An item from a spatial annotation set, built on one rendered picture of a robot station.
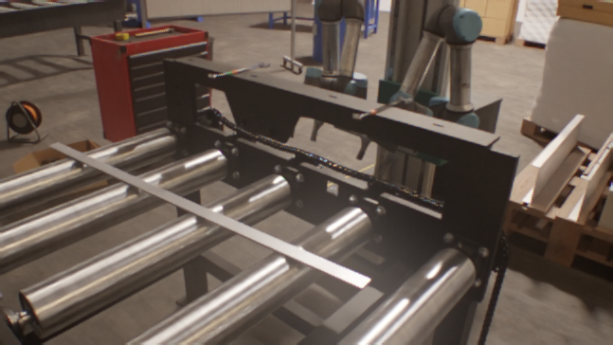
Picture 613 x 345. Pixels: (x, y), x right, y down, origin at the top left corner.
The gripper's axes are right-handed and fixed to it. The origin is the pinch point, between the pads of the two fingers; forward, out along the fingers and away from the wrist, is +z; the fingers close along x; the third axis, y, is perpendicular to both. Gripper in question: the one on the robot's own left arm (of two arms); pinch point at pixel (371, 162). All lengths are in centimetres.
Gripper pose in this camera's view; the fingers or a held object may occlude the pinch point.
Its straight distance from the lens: 203.3
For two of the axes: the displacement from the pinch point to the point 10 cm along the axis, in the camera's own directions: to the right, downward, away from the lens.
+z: -4.1, 8.7, 2.8
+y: -7.1, -1.0, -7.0
